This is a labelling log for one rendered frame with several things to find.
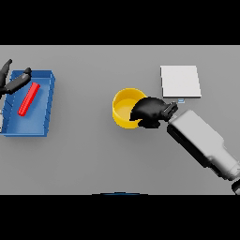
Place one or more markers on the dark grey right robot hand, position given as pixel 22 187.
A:
pixel 151 111

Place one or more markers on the blue tray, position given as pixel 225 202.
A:
pixel 29 123

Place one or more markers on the pale square measuring scale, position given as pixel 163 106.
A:
pixel 180 81

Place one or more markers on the red beaker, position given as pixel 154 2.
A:
pixel 28 99

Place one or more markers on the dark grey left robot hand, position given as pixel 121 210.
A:
pixel 14 84

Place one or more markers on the yellow bowl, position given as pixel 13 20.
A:
pixel 123 108

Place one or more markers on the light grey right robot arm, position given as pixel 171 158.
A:
pixel 203 140

